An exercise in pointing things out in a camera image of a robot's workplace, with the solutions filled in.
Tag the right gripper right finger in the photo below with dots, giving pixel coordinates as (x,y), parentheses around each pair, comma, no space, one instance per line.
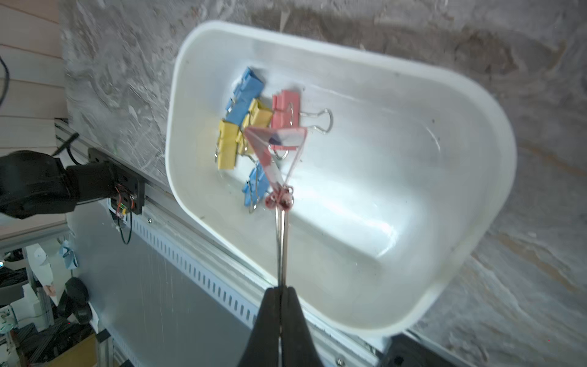
(297,346)

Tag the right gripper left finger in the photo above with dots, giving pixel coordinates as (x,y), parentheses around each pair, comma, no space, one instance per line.
(264,342)

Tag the blue binder clip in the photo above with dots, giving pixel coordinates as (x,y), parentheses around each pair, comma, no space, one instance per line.
(248,88)
(255,188)

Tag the white plastic storage box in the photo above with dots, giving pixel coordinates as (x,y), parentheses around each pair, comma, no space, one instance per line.
(388,204)

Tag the pink binder clip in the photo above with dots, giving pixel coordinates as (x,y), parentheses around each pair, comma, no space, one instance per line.
(278,151)
(286,107)

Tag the yellow binder clip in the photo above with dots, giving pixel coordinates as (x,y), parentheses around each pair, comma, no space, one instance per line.
(226,146)
(258,115)

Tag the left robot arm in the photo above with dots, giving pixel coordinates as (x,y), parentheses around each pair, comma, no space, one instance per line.
(34,183)

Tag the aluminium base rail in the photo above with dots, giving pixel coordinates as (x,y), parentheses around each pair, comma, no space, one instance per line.
(164,290)

